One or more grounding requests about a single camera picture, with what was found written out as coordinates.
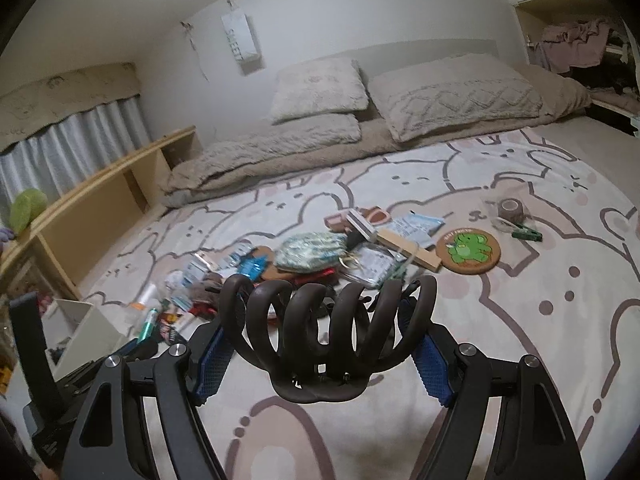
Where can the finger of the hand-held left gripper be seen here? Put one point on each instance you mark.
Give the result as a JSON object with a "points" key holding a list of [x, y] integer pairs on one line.
{"points": [[132, 351], [32, 350]]}

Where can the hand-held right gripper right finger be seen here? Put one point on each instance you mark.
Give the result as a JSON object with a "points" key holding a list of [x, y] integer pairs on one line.
{"points": [[434, 367]]}

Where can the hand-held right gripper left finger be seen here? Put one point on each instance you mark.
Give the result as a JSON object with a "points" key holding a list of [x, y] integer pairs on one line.
{"points": [[212, 362]]}

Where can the white storage box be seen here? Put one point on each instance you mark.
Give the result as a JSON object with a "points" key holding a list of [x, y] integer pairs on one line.
{"points": [[75, 321]]}

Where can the brown hair claw clip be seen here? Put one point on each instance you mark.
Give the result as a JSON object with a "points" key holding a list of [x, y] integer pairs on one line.
{"points": [[300, 391]]}

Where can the round cork elephant coaster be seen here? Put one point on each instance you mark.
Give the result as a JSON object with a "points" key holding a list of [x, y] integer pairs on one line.
{"points": [[462, 251]]}

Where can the light wooden block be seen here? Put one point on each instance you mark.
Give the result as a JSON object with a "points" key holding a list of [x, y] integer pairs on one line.
{"points": [[407, 251]]}

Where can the teal pen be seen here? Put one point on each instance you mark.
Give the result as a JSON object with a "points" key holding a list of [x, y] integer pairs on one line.
{"points": [[148, 326]]}

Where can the printed bunny blanket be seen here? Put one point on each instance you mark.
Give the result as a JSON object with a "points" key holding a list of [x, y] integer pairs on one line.
{"points": [[500, 335]]}

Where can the white blue wipes packet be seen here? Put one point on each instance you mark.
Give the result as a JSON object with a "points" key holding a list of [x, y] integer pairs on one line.
{"points": [[235, 259], [197, 271]]}

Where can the blue snack packet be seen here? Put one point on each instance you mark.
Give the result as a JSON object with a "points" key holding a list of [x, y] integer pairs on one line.
{"points": [[253, 266]]}

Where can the purple plush toy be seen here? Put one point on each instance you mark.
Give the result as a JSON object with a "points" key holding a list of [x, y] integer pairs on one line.
{"points": [[4, 237]]}

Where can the clear plastic zip bag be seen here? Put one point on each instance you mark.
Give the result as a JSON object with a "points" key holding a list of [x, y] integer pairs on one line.
{"points": [[372, 264]]}

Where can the green plush toy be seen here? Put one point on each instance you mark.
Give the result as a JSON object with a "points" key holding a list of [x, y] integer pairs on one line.
{"points": [[27, 208]]}

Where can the blue white tissue packet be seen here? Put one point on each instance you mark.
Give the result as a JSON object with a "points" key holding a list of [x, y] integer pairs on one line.
{"points": [[417, 225]]}

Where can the patterned fabric pouch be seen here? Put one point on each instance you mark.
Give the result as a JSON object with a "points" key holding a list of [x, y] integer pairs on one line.
{"points": [[310, 252]]}

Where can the green clip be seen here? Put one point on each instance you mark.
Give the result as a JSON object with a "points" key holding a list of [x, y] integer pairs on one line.
{"points": [[526, 234]]}

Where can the small white card stack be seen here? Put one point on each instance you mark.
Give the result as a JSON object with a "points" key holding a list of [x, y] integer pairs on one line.
{"points": [[361, 222]]}

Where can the long wooden shelf unit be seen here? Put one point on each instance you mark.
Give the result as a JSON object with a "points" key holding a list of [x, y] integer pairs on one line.
{"points": [[100, 180]]}

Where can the small brown box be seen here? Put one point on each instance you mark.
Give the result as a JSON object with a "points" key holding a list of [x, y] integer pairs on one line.
{"points": [[335, 220]]}

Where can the brown tape roll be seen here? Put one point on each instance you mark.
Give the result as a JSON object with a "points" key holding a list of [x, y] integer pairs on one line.
{"points": [[512, 207]]}

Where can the grey curtain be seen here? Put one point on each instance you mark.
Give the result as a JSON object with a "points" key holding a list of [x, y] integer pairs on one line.
{"points": [[75, 140]]}

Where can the beige quilted blanket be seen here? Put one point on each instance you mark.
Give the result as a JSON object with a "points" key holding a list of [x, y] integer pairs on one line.
{"points": [[280, 147]]}

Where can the beige printed valance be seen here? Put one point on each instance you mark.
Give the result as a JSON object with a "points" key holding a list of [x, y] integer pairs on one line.
{"points": [[65, 90]]}

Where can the large knitted beige pillow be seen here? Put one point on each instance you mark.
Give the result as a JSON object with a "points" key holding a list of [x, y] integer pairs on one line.
{"points": [[450, 100]]}

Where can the small fluffy beige pillow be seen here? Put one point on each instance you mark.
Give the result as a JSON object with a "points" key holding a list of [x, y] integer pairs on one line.
{"points": [[317, 90]]}

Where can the tan duvet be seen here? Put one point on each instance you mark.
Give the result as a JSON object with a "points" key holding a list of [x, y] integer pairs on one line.
{"points": [[565, 92]]}

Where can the beige headboard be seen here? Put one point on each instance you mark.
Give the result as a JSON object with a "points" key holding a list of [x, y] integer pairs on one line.
{"points": [[400, 52]]}

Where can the white hanging paper bag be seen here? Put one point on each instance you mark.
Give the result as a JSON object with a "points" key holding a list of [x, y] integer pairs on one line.
{"points": [[241, 35]]}

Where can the pink clothes pile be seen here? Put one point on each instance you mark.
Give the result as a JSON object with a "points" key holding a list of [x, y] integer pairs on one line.
{"points": [[575, 42]]}

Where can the wooden wall niche shelf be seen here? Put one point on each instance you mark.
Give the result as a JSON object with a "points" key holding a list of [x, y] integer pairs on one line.
{"points": [[550, 5]]}

